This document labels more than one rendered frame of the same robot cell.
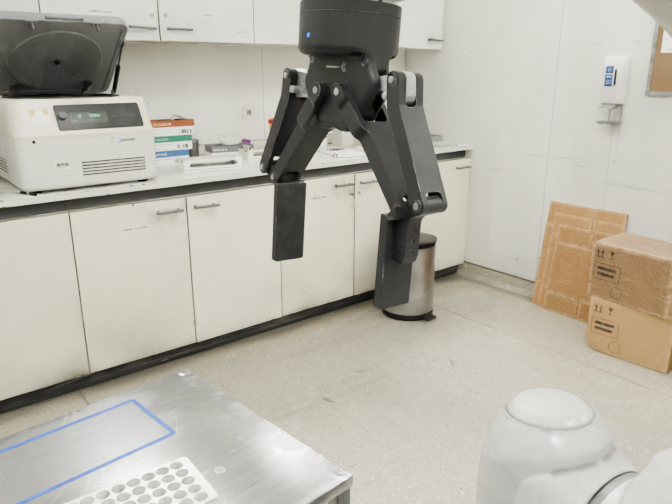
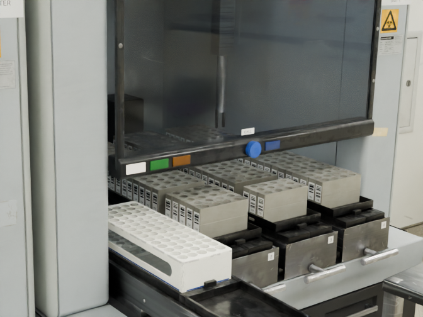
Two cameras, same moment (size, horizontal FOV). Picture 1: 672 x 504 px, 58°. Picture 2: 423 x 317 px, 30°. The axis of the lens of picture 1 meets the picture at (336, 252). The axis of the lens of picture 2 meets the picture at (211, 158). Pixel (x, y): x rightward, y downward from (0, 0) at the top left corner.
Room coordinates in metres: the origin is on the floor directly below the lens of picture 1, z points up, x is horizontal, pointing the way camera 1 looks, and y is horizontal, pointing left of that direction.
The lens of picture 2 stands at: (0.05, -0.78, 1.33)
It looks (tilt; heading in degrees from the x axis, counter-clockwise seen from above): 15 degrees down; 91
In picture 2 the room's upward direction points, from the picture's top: 2 degrees clockwise
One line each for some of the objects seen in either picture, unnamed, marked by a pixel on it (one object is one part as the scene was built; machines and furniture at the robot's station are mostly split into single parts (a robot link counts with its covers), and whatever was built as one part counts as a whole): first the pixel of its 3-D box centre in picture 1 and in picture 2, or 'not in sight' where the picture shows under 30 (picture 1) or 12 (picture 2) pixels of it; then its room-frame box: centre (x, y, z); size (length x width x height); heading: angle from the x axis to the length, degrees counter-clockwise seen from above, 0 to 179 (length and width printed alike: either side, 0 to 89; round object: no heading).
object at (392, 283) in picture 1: (395, 259); not in sight; (0.42, -0.04, 1.24); 0.03 x 0.01 x 0.07; 129
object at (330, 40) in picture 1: (347, 67); not in sight; (0.47, -0.01, 1.37); 0.08 x 0.07 x 0.09; 39
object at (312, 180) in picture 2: not in sight; (330, 188); (0.27, 0.79, 0.85); 0.12 x 0.02 x 0.06; 39
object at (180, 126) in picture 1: (169, 124); not in sight; (3.16, 0.86, 1.10); 0.24 x 0.13 x 0.10; 128
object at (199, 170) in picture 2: not in sight; (218, 178); (0.03, 0.84, 0.85); 0.12 x 0.02 x 0.06; 39
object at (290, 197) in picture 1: (289, 221); not in sight; (0.52, 0.04, 1.24); 0.03 x 0.01 x 0.07; 129
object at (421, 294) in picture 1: (409, 274); not in sight; (3.30, -0.43, 0.23); 0.38 x 0.31 x 0.46; 39
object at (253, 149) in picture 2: not in sight; (253, 149); (0.10, 0.59, 0.98); 0.03 x 0.01 x 0.03; 39
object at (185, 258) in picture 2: not in sight; (155, 245); (-0.07, 0.48, 0.83); 0.30 x 0.10 x 0.06; 129
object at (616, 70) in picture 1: (613, 82); not in sight; (3.22, -1.43, 1.31); 0.13 x 0.11 x 0.26; 129
